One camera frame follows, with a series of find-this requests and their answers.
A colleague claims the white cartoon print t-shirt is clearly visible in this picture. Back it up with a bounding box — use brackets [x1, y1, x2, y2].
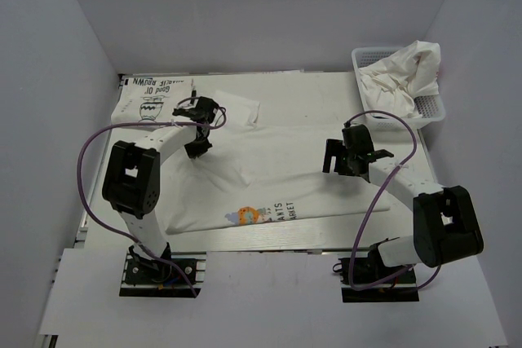
[157, 90, 377, 235]

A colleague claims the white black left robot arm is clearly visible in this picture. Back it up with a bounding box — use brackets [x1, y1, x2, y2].
[102, 96, 227, 282]

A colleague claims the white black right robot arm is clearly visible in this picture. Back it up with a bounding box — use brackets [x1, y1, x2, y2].
[323, 125, 484, 282]

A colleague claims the folded white Charlie Brown t-shirt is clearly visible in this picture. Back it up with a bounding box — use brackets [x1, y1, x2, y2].
[111, 77, 196, 124]

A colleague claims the crumpled white t-shirt in basket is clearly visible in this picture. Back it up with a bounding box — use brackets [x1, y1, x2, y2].
[359, 40, 441, 119]

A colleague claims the white perforated plastic basket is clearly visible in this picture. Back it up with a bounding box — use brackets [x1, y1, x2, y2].
[352, 40, 445, 130]

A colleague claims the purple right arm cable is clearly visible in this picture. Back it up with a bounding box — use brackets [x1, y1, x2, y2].
[332, 110, 444, 292]

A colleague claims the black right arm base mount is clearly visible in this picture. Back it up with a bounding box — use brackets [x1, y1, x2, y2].
[332, 257, 419, 303]

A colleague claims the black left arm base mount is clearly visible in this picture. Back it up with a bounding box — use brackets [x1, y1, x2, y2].
[119, 248, 206, 298]

